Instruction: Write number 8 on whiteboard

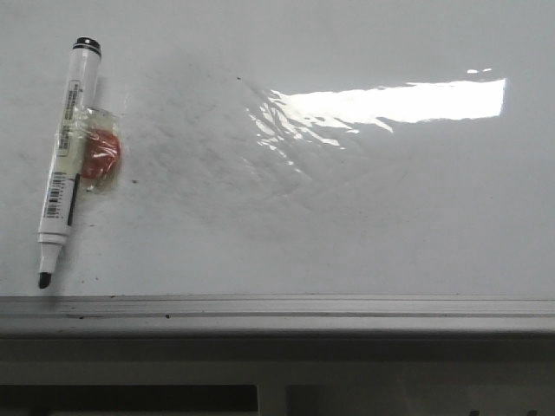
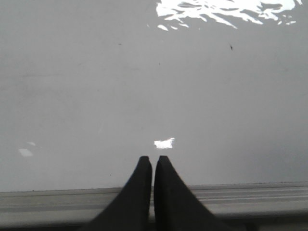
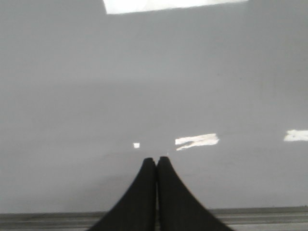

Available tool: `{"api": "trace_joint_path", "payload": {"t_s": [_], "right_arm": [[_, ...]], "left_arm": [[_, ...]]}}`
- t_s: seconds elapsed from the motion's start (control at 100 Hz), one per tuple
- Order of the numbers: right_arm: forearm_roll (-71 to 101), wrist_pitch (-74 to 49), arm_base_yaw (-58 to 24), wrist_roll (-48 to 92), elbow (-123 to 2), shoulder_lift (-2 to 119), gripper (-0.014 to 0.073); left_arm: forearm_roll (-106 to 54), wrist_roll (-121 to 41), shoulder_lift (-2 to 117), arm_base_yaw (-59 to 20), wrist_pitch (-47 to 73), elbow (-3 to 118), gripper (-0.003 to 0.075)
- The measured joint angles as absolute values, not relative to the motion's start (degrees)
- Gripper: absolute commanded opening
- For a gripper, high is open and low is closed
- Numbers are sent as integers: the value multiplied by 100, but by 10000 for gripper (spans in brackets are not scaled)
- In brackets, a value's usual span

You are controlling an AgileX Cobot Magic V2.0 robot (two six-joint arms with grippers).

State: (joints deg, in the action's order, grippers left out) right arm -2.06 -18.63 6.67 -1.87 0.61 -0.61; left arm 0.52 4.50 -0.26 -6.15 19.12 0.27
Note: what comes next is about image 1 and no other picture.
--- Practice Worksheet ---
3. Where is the red disc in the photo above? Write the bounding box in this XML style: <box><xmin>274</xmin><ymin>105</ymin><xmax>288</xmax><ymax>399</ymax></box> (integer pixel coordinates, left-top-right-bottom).
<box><xmin>76</xmin><ymin>107</ymin><xmax>122</xmax><ymax>193</ymax></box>

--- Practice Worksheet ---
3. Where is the white whiteboard marker pen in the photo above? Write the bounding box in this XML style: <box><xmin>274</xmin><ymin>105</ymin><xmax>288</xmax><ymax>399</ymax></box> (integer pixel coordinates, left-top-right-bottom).
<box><xmin>38</xmin><ymin>36</ymin><xmax>101</xmax><ymax>289</ymax></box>

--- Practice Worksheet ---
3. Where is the white whiteboard with aluminium frame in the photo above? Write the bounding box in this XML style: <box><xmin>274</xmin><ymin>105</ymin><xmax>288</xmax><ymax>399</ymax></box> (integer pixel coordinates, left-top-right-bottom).
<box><xmin>1</xmin><ymin>1</ymin><xmax>554</xmax><ymax>338</ymax></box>

